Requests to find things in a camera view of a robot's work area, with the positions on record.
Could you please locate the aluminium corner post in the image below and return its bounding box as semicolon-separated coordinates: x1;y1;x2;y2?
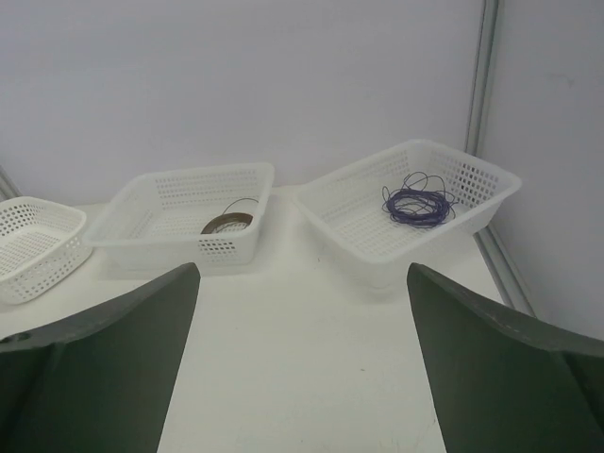
464;0;536;316
0;167;21;201

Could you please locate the white perforated left basket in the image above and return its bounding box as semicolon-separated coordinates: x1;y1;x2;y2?
1;196;92;306

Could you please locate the right aluminium corner post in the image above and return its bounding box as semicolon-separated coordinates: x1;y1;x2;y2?
464;0;536;316

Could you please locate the left aluminium corner post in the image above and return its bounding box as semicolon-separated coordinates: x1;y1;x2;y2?
0;167;21;201

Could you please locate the purple coiled wire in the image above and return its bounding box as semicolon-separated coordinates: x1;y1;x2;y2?
381;171;455;229

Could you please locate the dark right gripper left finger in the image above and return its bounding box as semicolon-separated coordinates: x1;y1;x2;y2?
1;263;201;452

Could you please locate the white slotted middle basket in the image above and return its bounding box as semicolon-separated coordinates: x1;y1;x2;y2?
83;162;275;272

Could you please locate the white perforated basket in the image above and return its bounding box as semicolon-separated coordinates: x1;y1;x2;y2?
1;196;92;306
295;140;522;288

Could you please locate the white perforated right basket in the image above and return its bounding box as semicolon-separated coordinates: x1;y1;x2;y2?
295;140;522;288

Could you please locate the brown coiled wire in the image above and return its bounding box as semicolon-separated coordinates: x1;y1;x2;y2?
200;198;262;236

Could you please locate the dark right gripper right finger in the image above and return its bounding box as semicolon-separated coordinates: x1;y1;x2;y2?
407;263;603;452

